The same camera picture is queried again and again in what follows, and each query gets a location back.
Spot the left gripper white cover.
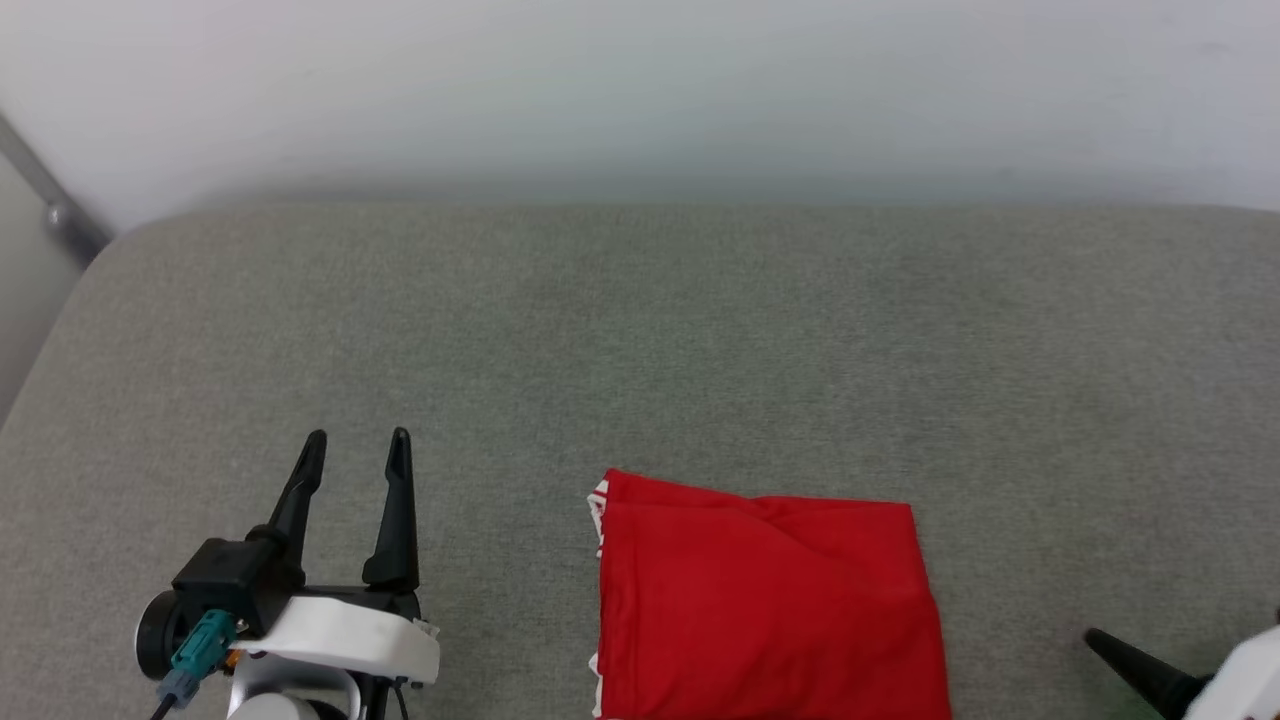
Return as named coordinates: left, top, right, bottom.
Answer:
left=230, top=427, right=442, bottom=687

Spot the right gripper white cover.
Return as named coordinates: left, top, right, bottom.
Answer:
left=1084, top=622, right=1280, bottom=720

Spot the red shirt with white sleeves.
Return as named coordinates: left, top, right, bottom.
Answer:
left=586, top=468, right=954, bottom=720

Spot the grey metal bar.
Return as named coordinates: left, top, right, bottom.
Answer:
left=0, top=110, right=113, bottom=269

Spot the black cable with teal plug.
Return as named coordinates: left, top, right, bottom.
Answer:
left=150, top=608, right=241, bottom=720

